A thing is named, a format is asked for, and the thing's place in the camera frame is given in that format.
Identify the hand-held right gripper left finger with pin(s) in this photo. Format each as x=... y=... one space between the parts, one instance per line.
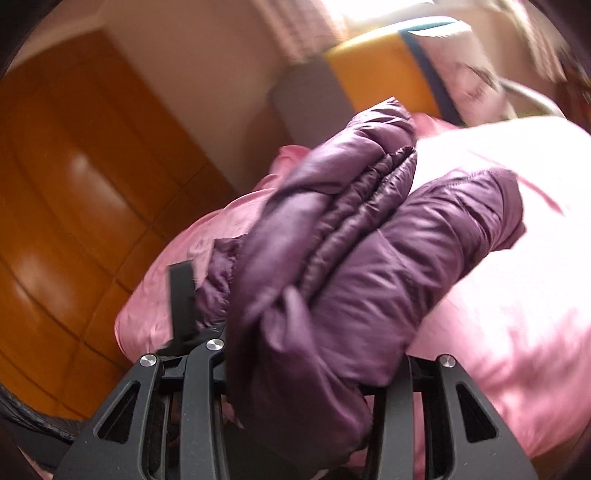
x=207 y=369

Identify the pink checked curtain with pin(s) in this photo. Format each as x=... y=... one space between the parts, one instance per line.
x=535 y=37
x=300 y=27

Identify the grey curved metal rail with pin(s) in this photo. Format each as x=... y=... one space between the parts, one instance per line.
x=535 y=97

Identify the cluttered wooden shelf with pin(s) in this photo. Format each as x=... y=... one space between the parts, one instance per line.
x=577 y=87

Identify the pink bed sheet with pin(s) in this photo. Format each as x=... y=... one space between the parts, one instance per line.
x=498 y=300

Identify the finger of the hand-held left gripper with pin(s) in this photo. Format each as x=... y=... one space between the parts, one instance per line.
x=182 y=300

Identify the grey yellow padded headboard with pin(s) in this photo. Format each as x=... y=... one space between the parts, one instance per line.
x=369 y=74

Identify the purple quilted down jacket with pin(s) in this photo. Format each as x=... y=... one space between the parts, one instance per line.
x=351 y=258

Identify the white printed pillow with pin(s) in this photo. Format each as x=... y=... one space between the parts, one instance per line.
x=461 y=64

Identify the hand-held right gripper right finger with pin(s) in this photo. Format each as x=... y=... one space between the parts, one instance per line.
x=397 y=406

